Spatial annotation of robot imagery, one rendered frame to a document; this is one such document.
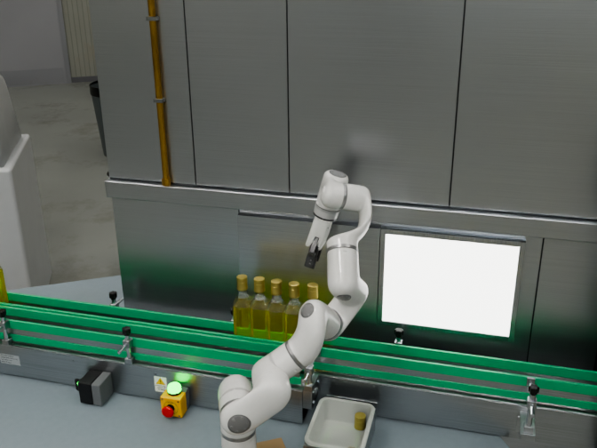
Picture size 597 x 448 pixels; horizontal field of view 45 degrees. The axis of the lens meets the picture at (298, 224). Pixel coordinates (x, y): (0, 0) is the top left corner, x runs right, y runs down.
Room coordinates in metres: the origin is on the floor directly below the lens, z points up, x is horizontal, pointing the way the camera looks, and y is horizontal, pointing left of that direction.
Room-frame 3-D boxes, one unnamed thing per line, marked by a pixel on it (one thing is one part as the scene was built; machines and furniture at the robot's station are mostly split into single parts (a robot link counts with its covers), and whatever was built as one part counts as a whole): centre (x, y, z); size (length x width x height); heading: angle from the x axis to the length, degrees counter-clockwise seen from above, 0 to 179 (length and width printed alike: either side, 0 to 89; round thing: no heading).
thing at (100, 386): (1.95, 0.67, 0.79); 0.08 x 0.08 x 0.08; 75
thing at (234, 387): (1.55, 0.17, 1.01); 0.13 x 0.10 x 0.16; 8
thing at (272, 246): (2.04, -0.24, 1.15); 0.90 x 0.03 x 0.34; 75
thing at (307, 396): (1.85, -0.04, 0.85); 0.09 x 0.04 x 0.07; 165
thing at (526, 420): (1.66, -0.65, 0.90); 0.17 x 0.05 x 0.23; 165
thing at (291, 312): (1.97, 0.02, 0.99); 0.06 x 0.06 x 0.21; 74
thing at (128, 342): (1.94, 0.56, 0.94); 0.07 x 0.04 x 0.13; 165
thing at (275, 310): (1.99, 0.07, 0.99); 0.06 x 0.06 x 0.21; 74
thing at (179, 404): (1.88, 0.40, 0.79); 0.07 x 0.07 x 0.07; 75
